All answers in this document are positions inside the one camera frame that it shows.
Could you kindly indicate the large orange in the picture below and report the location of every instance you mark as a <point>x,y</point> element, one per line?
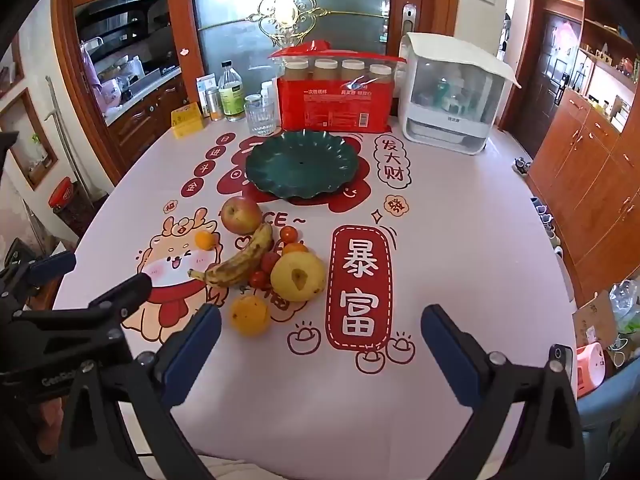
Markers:
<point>250,316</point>

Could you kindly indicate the ribbed glass tumbler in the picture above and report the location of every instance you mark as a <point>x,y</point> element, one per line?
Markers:
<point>260,120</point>

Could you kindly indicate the spotted ripe banana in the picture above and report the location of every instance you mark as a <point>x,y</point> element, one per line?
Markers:
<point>240,265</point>

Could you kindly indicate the orange-red cherry tomato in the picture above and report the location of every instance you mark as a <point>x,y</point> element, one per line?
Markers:
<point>288,234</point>

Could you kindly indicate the dark green scalloped plate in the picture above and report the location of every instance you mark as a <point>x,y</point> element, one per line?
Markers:
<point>300,160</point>

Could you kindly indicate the red paper cup package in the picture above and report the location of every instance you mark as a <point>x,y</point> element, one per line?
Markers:
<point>330,110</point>

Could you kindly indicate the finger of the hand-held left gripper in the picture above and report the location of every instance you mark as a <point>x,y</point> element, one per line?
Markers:
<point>125,287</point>
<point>50,266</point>

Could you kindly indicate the wooden framed wall niche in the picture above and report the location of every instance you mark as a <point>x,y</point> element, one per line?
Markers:
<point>25,135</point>

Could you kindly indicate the wooden sideboard cabinet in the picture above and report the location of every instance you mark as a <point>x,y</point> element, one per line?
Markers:
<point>585,170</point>

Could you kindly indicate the red cherry tomato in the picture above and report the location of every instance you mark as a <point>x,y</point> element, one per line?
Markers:
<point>270,261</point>
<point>259,279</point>

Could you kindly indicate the red round tin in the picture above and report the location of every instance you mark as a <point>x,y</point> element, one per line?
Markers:
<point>61,194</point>

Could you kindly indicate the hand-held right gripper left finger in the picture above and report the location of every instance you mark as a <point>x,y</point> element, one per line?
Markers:
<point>192,350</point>

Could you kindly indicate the frosted glass door gold ornament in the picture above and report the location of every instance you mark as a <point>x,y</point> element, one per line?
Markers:
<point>235,5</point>

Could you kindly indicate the white carton box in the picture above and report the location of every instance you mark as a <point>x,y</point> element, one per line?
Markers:
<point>205,82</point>

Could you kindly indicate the translucent plastic bottle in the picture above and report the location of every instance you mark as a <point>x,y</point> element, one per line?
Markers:
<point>267,91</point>

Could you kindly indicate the blue plastic chair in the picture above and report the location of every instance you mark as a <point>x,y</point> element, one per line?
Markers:
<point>607,405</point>

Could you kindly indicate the wooden kitchen cabinet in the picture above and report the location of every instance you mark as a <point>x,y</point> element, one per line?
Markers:
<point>145,115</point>

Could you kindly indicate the dark wooden entrance door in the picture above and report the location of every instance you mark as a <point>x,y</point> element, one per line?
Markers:
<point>547,60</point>

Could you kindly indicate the clear plastic bag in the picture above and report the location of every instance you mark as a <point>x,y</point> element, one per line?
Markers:
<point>625,305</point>

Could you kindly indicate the red apple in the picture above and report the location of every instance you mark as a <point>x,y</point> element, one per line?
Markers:
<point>240,215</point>

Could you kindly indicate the pink stool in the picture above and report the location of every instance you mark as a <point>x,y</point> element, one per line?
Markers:
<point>590,370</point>

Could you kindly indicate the yellow pear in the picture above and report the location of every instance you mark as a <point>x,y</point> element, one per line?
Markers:
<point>286,281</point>

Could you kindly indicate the small tangerine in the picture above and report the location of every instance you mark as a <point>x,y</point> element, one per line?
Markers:
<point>296,249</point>
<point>204,240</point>

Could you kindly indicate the metal pole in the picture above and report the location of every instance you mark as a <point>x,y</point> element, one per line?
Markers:
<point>62,130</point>

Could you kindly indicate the dark shoe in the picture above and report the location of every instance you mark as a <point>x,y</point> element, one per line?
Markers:
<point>522,166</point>

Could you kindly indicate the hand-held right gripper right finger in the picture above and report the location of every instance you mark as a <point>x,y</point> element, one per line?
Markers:
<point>450,352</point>

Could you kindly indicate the cardboard box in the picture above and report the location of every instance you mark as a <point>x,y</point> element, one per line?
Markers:
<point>592,320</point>

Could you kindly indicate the yellow box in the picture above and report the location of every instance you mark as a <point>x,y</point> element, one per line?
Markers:
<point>186,120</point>

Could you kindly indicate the row of light shoes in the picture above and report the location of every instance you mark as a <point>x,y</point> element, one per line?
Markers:
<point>547,225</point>

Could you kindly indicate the white countertop appliance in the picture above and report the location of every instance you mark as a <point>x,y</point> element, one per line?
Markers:
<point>450,85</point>

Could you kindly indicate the clear bottle green label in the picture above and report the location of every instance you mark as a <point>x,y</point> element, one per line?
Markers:
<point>231,100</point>

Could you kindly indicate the silver metal can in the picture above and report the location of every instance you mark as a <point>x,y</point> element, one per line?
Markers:
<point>214,105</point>

